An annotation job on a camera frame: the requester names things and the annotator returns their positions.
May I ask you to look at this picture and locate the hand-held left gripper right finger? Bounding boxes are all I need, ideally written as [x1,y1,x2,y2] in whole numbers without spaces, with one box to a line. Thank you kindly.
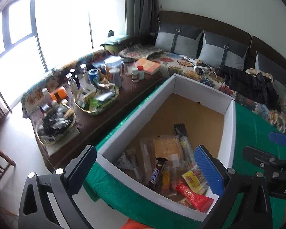
[194,144,278,229]

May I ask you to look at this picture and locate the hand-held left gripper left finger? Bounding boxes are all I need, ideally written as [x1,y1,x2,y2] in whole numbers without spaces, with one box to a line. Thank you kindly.
[18,144,98,229]

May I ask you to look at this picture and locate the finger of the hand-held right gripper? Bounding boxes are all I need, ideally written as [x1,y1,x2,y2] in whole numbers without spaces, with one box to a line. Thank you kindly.
[268,131,286,148]
[243,146,280,172]

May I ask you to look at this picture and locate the yellow snack packet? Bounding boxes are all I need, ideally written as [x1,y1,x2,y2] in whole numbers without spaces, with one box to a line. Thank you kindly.
[182,168,209,195]

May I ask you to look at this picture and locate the red snack packet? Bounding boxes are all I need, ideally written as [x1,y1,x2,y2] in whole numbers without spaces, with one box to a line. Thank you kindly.
[176,182,214,213]

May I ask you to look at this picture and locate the beige rice cracker packet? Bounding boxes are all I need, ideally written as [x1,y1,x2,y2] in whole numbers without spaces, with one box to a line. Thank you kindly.
[178,197,193,209]

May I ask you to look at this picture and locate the orange sausage packet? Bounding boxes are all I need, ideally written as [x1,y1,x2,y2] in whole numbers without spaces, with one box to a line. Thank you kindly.
[161,166,174,195]

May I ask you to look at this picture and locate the small grey packet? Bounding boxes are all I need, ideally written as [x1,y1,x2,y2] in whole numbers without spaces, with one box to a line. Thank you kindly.
[114,153,134,171]

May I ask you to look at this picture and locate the long black clear packet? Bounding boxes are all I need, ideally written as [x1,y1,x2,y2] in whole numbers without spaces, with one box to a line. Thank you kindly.
[174,123,196,170]

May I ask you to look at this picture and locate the clear packet orange crackers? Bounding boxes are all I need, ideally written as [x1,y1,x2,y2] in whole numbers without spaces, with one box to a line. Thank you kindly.
[153,135,189,170]

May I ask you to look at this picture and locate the dark chocolate bar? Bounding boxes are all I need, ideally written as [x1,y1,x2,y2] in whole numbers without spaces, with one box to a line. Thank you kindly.
[148,157,169,189]

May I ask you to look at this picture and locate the dark stick snack packet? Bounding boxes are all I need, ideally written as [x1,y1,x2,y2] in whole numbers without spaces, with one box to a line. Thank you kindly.
[139,137,158,186]

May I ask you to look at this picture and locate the white cardboard box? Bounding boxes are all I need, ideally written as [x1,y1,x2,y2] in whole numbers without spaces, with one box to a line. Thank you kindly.
[96,73,236,222]

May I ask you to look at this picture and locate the green tablecloth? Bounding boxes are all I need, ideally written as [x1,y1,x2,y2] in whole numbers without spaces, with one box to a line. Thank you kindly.
[82,76,286,229]

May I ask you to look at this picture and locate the dark wooden side table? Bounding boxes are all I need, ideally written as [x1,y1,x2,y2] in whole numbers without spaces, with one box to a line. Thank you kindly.
[31,64,164,170]

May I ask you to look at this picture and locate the basket with dark items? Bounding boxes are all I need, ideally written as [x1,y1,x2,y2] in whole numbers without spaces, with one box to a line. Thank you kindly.
[36,104,76,146]

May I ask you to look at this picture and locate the black puffer jacket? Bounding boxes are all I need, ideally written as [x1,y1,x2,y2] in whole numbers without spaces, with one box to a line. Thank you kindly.
[216,65,283,111]

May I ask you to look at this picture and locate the basket with green packets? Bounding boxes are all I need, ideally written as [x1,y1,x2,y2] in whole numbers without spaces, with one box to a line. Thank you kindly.
[74,83,120,116]

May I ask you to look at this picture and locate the orange cloth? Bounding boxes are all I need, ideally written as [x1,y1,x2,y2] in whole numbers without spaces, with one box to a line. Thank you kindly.
[120,219,153,229]

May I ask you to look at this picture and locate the beige cloth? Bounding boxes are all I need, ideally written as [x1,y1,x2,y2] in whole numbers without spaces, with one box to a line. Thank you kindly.
[245,68,275,81]

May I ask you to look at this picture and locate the grey two-tone pillow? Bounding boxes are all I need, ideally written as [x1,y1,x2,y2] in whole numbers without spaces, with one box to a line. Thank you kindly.
[254,51,286,84]
[154,21,204,59]
[197,30,250,71]

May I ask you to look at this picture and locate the orange box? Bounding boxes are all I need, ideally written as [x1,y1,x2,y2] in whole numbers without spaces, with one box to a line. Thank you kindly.
[50,87,67,102]

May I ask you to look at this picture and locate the silver bottle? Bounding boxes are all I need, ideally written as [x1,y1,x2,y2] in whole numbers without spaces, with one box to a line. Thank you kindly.
[80,64,90,86]
[66,73,79,96]

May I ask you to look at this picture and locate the brown headboard panel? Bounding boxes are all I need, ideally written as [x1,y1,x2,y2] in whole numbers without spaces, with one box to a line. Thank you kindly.
[157,11,251,53]
[249,36,286,77]

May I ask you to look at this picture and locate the white power strip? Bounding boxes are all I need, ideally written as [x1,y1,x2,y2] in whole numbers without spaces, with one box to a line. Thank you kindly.
[193,65,208,75]

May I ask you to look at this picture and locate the patterned window seat cover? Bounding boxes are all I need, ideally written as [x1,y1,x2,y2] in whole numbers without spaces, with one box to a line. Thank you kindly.
[21,49,105,118]

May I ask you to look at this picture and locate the large clear jar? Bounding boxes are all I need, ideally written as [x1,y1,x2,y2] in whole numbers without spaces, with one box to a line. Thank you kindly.
[104,56,123,81]

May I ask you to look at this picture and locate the small glass jar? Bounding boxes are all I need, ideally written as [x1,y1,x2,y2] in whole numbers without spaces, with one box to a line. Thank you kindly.
[123,58,134,77]

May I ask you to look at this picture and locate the orange book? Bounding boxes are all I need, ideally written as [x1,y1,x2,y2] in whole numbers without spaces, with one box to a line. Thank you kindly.
[135,58,161,75]

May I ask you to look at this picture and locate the green cushion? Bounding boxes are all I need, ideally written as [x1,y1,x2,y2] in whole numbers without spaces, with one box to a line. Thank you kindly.
[100,35,127,54]

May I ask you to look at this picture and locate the window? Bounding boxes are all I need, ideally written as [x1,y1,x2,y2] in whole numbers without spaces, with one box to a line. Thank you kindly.
[0,0,127,115]

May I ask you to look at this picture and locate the grey curtain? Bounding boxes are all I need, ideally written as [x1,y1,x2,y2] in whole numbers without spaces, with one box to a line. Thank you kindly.
[125,0,160,37]

